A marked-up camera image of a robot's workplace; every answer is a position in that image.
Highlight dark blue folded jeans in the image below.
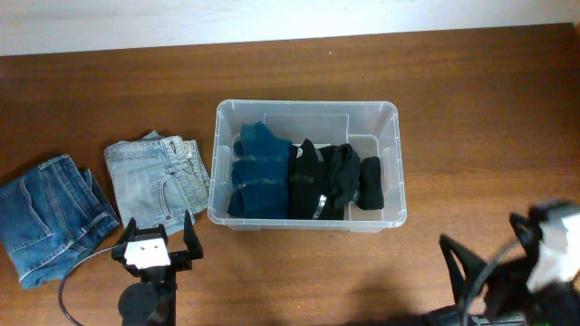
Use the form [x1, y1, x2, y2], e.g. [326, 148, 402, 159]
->
[1, 155, 120, 290]

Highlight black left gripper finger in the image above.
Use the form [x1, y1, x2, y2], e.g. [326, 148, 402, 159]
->
[116, 217, 136, 245]
[183, 210, 204, 260]

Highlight dark grey garment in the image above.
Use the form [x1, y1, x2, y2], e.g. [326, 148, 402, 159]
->
[324, 143, 384, 211]

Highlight clear plastic storage container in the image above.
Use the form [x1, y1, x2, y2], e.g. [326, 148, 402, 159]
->
[208, 100, 408, 233]

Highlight black shirt with logo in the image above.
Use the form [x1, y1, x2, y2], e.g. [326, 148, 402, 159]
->
[287, 139, 344, 220]

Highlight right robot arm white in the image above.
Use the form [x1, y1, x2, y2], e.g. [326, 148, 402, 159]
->
[176, 213, 579, 325]

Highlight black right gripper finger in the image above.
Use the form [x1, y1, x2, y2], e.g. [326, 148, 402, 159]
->
[509, 207, 541, 247]
[439, 234, 488, 304]

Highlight light blue folded jeans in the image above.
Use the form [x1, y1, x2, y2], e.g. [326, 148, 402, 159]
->
[104, 131, 210, 235]

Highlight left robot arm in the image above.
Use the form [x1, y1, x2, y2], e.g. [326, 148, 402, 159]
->
[111, 217, 203, 326]

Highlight blue shirt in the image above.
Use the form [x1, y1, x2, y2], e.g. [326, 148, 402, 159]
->
[227, 122, 292, 219]

